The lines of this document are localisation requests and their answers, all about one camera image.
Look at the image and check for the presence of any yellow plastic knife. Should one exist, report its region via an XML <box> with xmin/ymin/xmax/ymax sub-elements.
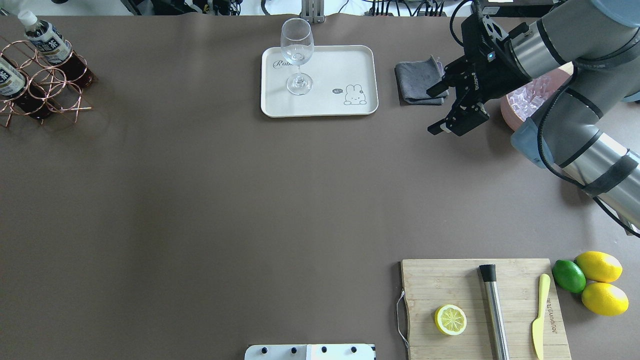
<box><xmin>531</xmin><ymin>273</ymin><xmax>551</xmax><ymax>360</ymax></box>

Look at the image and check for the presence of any green lime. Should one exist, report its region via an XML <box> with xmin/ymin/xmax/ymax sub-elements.
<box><xmin>551</xmin><ymin>259</ymin><xmax>586</xmax><ymax>294</ymax></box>

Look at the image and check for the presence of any copper wire bottle basket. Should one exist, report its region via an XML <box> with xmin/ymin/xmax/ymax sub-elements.
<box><xmin>1</xmin><ymin>37</ymin><xmax>94</xmax><ymax>130</ymax></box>

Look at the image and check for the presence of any tea bottle in basket front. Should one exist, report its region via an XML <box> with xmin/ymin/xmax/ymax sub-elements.
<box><xmin>0</xmin><ymin>55</ymin><xmax>53</xmax><ymax>120</ymax></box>

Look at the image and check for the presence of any bamboo cutting board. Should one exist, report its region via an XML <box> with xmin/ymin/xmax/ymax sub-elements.
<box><xmin>400</xmin><ymin>259</ymin><xmax>551</xmax><ymax>360</ymax></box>

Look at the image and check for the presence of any cream rabbit tray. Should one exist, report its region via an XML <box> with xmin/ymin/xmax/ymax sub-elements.
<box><xmin>260</xmin><ymin>45</ymin><xmax>379</xmax><ymax>118</ymax></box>

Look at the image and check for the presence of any tea bottle in basket rear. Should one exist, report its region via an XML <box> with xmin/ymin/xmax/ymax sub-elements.
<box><xmin>17</xmin><ymin>10</ymin><xmax>95</xmax><ymax>89</ymax></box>

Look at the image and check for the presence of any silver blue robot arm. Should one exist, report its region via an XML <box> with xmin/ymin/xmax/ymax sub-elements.
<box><xmin>427</xmin><ymin>0</ymin><xmax>639</xmax><ymax>236</ymax></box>

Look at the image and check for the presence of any lemon half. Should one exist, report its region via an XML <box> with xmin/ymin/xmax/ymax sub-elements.
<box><xmin>434</xmin><ymin>304</ymin><xmax>467</xmax><ymax>336</ymax></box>

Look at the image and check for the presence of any tea bottle in basket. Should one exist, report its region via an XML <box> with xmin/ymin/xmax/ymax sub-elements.
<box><xmin>17</xmin><ymin>10</ymin><xmax>95</xmax><ymax>89</ymax></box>
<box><xmin>0</xmin><ymin>55</ymin><xmax>53</xmax><ymax>120</ymax></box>

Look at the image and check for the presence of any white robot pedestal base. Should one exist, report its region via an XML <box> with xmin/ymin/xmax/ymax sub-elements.
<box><xmin>244</xmin><ymin>343</ymin><xmax>377</xmax><ymax>360</ymax></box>

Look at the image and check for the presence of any grey folded cloth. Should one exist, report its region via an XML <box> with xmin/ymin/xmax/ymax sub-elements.
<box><xmin>394</xmin><ymin>56</ymin><xmax>449</xmax><ymax>106</ymax></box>

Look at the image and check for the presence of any whole lemon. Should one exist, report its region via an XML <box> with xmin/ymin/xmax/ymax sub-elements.
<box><xmin>574</xmin><ymin>250</ymin><xmax>623</xmax><ymax>283</ymax></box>
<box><xmin>581</xmin><ymin>282</ymin><xmax>630</xmax><ymax>317</ymax></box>

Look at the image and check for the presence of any pink bowl of ice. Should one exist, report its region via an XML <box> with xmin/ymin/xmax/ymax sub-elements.
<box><xmin>500</xmin><ymin>63</ymin><xmax>574</xmax><ymax>132</ymax></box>

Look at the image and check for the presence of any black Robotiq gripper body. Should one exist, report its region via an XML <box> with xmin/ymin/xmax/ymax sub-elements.
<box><xmin>443</xmin><ymin>14</ymin><xmax>531</xmax><ymax>106</ymax></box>

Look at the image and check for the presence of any clear wine glass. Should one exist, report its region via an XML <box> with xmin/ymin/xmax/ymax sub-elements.
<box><xmin>280</xmin><ymin>18</ymin><xmax>314</xmax><ymax>96</ymax></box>

